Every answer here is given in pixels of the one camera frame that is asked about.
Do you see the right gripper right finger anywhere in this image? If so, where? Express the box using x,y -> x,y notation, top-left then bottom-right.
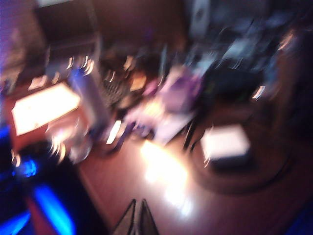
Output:
139,198 -> 159,235

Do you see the white thermos bottle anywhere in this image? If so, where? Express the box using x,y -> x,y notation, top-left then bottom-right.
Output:
68,68 -> 111,130

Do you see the Starbucks glass cup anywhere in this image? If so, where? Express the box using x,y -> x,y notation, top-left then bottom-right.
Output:
48,119 -> 93,165

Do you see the white power adapter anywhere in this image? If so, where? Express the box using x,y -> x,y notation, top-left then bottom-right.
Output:
202,124 -> 252,169

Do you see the purple badge card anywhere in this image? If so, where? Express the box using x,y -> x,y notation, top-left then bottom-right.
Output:
156,112 -> 196,145

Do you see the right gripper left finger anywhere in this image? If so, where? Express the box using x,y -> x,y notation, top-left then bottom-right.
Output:
113,198 -> 136,235

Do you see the white paper notebook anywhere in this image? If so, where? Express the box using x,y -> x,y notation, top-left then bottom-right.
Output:
11,82 -> 81,137

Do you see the black computer monitor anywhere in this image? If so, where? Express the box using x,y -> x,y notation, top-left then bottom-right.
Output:
97,0 -> 188,51

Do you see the black keyboard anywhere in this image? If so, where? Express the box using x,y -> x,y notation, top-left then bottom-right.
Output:
102,70 -> 129,108

